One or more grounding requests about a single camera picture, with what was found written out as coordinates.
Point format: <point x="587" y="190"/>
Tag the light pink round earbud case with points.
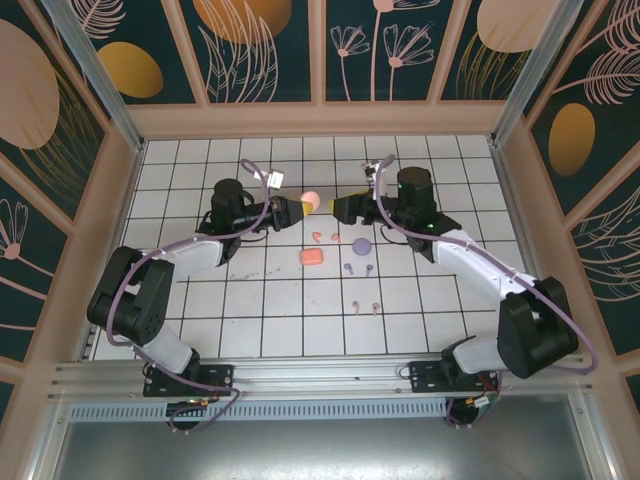
<point x="310" y="196"/>

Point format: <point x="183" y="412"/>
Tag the purple round earbud case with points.
<point x="361" y="245"/>

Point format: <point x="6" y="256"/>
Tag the coral rectangular earbud case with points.
<point x="311" y="257"/>

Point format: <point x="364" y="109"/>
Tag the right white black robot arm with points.
<point x="475" y="272"/>

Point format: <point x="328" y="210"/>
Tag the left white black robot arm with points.
<point x="170" y="352"/>

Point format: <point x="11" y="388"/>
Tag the grey metal panel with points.
<point x="320" y="450"/>

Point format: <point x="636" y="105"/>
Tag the aluminium mounting rail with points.
<point x="320" y="375"/>

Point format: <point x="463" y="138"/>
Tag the aluminium frame post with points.
<point x="526" y="75"/>
<point x="103" y="82"/>

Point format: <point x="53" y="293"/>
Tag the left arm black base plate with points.
<point x="222" y="380"/>

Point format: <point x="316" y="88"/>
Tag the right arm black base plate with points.
<point x="422" y="377"/>

